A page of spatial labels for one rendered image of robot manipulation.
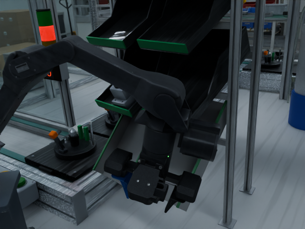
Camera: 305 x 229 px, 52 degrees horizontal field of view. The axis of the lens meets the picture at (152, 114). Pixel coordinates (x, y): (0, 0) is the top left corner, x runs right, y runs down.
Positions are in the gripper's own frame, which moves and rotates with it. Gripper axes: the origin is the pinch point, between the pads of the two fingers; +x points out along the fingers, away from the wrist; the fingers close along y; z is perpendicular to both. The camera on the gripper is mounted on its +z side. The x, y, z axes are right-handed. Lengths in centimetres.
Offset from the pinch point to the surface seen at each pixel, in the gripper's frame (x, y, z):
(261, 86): 25, 25, -135
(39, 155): 24, -44, -23
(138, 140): 4.7, -10.4, -21.6
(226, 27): -30.3, 4.9, -22.8
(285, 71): 9, 33, -123
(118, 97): -10.4, -15.1, -15.6
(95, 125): 24, -37, -48
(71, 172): 19.7, -27.9, -16.1
